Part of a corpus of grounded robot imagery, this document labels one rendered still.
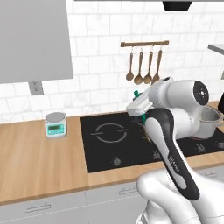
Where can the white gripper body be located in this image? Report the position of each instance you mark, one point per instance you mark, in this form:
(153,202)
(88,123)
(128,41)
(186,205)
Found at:
(139,105)

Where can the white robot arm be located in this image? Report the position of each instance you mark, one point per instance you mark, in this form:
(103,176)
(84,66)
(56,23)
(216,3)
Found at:
(175,122)

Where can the wooden hanging spatula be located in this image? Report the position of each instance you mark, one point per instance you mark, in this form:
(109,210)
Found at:
(157,70)

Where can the silver pot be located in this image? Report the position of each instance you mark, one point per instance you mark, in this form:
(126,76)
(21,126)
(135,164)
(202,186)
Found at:
(210,122)

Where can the wooden hanging spoon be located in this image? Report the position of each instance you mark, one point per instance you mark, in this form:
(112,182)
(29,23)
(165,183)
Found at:
(129,75)
(148,78)
(138,78)

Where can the black hob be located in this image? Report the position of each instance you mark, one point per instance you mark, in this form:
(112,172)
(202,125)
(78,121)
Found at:
(110,145)

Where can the black hob knob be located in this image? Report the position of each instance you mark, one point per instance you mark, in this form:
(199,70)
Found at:
(116,160)
(200,148)
(156,155)

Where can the dark appliance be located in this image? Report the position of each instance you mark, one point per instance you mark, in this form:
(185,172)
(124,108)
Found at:
(221,100)

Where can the teal kitchen scale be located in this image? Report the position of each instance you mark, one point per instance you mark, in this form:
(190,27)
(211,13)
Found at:
(56,126)

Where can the grey drawer front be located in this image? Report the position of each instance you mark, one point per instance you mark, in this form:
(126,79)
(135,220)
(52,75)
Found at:
(40,214)
(214,169)
(113,207)

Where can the black extractor hood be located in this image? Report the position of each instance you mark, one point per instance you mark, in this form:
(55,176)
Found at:
(177,5)

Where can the wooden utensil rail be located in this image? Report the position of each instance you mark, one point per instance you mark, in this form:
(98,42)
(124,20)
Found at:
(145,44)

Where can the grey wall shelf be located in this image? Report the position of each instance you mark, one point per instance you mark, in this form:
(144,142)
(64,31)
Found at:
(217,48)

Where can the grey wall socket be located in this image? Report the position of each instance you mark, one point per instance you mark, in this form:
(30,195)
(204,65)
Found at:
(36,87)

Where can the grey wall cupboard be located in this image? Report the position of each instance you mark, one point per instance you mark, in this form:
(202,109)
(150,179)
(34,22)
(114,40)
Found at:
(35,38)

